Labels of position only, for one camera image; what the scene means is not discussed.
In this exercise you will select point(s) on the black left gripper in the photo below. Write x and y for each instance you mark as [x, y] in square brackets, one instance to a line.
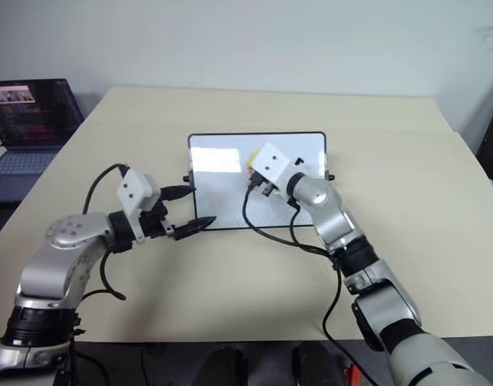
[153, 225]

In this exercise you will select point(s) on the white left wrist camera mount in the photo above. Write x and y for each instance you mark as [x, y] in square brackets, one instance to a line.
[133, 189]

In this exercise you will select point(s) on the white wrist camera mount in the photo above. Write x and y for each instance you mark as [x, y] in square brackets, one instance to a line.
[133, 189]
[270, 163]

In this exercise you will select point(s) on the small red object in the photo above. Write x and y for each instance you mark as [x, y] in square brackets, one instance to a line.
[354, 376]

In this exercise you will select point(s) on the dark rounded shape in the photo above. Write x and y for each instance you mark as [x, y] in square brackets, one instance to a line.
[318, 366]

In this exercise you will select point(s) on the silver metal tray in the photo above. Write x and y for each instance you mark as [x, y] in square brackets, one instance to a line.
[218, 193]

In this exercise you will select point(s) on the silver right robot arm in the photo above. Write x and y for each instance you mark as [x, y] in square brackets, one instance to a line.
[330, 217]

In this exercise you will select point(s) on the open blue laptop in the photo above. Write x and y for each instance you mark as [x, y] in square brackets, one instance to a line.
[29, 116]

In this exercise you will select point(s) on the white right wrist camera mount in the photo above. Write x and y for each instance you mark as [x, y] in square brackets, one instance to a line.
[270, 163]

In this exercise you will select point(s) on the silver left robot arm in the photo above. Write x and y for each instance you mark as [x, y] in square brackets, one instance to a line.
[65, 233]

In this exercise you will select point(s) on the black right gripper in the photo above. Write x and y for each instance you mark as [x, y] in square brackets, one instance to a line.
[266, 190]

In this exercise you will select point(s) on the yellow whiteboard eraser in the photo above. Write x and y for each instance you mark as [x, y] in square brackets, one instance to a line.
[252, 157]

